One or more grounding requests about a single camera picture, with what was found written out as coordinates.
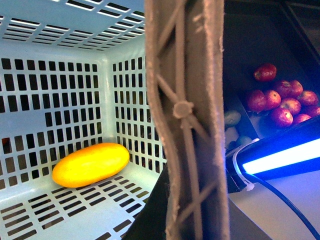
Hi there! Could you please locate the yellow mango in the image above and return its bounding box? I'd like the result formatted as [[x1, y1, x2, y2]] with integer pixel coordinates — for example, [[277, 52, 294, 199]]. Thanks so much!
[[52, 143, 130, 188]]

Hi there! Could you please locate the light blue plastic basket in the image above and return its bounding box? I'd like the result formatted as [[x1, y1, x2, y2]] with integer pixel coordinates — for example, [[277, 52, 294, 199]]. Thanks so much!
[[0, 0, 231, 240]]

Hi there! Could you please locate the green avocado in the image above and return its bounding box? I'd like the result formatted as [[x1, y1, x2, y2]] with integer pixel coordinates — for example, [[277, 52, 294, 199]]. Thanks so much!
[[236, 135, 252, 146], [224, 110, 242, 129]]

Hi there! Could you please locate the red apple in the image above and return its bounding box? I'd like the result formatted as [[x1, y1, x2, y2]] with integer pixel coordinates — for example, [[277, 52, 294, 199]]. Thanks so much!
[[264, 89, 281, 111], [246, 89, 267, 113], [279, 97, 302, 116], [290, 80, 304, 98], [253, 63, 277, 83], [297, 90, 319, 106], [269, 107, 294, 128], [272, 80, 291, 99], [292, 113, 312, 125]]

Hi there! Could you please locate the blue led light bar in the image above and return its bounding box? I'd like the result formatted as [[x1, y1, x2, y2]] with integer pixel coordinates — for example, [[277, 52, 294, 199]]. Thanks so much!
[[236, 116, 320, 180]]

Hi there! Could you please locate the black cable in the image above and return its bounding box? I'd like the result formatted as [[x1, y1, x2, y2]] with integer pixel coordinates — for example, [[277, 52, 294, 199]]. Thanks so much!
[[246, 173, 320, 238]]

